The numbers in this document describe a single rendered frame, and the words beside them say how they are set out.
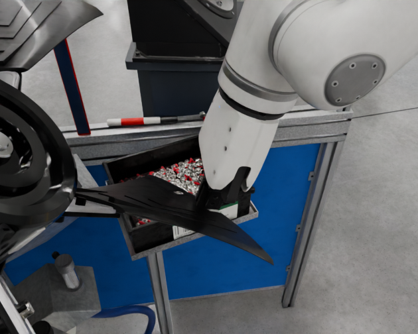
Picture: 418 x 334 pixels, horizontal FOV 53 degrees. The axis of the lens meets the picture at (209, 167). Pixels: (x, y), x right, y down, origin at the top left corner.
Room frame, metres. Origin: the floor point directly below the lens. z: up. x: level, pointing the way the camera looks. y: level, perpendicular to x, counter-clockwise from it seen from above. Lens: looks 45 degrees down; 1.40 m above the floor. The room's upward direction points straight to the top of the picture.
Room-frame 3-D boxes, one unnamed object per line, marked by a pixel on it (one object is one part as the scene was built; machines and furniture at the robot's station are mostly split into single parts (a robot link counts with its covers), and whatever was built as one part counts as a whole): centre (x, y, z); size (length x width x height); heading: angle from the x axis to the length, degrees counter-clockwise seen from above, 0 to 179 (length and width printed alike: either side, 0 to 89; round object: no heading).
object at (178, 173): (0.50, 0.05, 0.83); 0.19 x 0.14 x 0.04; 114
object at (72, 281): (0.25, 0.16, 0.96); 0.02 x 0.02 x 0.06
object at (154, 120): (0.66, 0.13, 0.87); 0.14 x 0.01 x 0.01; 94
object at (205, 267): (0.65, 0.15, 0.45); 0.82 x 0.02 x 0.66; 98
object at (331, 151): (0.71, -0.28, 0.39); 0.04 x 0.04 x 0.78; 8
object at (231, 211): (0.50, 0.06, 0.85); 0.22 x 0.17 x 0.07; 114
